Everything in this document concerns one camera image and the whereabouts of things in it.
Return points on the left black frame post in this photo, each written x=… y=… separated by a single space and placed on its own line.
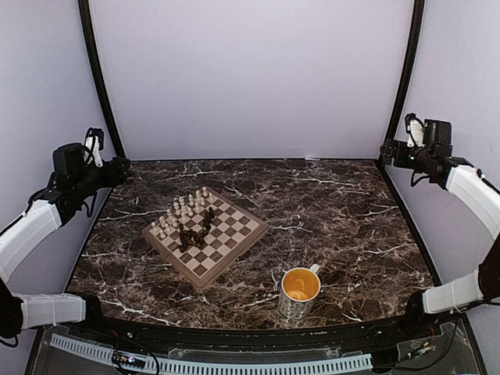
x=98 y=77

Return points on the black front rail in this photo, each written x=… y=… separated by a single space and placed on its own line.
x=378 y=335

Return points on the patterned mug yellow inside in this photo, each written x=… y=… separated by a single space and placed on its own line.
x=299 y=289

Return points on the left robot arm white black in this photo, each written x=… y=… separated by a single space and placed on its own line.
x=79 y=173

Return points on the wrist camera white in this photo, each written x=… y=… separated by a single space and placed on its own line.
x=415 y=129
x=94 y=143

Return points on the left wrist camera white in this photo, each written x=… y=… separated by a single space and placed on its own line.
x=94 y=143

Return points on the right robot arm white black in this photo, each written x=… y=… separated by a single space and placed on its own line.
x=428 y=152

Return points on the right black frame post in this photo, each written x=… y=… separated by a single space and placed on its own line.
x=407 y=68

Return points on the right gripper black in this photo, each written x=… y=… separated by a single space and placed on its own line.
x=391 y=144

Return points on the black frame post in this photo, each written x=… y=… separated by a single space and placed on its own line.
x=407 y=68
x=98 y=77

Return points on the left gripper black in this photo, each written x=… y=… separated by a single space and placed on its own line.
x=116 y=174

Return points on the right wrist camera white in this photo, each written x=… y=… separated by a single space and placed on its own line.
x=415 y=129

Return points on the wooden chess board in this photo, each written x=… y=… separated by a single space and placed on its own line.
x=202 y=234

